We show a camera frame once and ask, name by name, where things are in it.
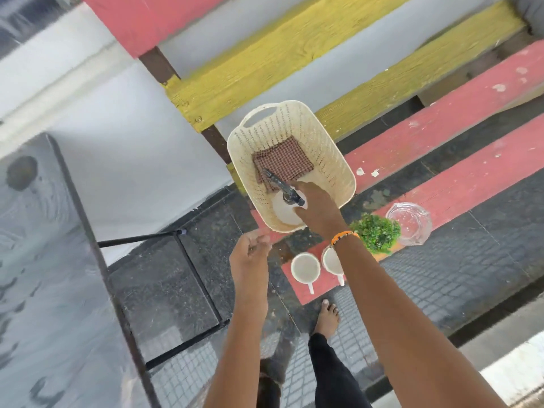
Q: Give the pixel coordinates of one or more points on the small green potted plant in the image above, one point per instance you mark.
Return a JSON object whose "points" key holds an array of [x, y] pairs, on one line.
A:
{"points": [[376, 233]]}

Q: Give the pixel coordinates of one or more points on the grey table with black frame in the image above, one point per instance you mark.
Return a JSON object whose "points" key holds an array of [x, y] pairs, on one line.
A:
{"points": [[46, 271]]}

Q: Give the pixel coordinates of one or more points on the person's bare foot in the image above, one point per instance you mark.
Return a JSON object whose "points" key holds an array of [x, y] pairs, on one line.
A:
{"points": [[327, 319]]}

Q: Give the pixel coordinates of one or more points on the white spray bottle black nozzle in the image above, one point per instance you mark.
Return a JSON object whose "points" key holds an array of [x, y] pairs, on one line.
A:
{"points": [[285, 212]]}

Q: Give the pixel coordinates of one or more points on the person's black trouser leg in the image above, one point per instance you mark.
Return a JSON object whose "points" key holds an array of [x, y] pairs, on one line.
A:
{"points": [[333, 373]]}

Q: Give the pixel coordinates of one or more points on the person's right thumb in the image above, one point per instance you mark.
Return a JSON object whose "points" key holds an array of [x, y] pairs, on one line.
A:
{"points": [[302, 215]]}

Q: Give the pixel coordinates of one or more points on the red and yellow wooden bench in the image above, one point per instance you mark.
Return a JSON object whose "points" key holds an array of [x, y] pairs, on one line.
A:
{"points": [[446, 118]]}

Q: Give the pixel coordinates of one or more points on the white ceramic cup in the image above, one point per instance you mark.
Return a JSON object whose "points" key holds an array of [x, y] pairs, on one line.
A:
{"points": [[330, 263], [305, 267]]}

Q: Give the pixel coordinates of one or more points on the person's left fingers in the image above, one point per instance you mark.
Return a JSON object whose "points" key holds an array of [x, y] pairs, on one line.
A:
{"points": [[258, 243]]}

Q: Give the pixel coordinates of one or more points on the person's left forearm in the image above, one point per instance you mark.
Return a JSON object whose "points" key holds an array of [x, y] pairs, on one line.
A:
{"points": [[242, 344]]}

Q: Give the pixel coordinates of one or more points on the brown checkered cloth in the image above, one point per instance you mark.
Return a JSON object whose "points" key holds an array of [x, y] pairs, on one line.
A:
{"points": [[284, 159]]}

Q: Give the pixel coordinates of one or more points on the person's left hand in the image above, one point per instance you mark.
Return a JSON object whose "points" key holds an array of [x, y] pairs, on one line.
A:
{"points": [[248, 267]]}

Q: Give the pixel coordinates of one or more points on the person's right hand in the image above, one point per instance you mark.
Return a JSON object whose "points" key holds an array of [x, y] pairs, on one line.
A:
{"points": [[323, 212]]}

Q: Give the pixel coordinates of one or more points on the clear glass ashtray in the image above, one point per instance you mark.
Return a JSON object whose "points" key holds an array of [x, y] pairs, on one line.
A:
{"points": [[409, 223]]}

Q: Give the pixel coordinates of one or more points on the grey cushion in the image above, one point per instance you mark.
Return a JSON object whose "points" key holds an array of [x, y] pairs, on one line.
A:
{"points": [[529, 12]]}

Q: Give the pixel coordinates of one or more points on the cream plastic woven basket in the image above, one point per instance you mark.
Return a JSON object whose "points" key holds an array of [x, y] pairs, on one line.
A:
{"points": [[323, 148]]}

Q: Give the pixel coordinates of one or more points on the person's right forearm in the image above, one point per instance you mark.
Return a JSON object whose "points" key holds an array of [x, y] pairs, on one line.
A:
{"points": [[395, 327]]}

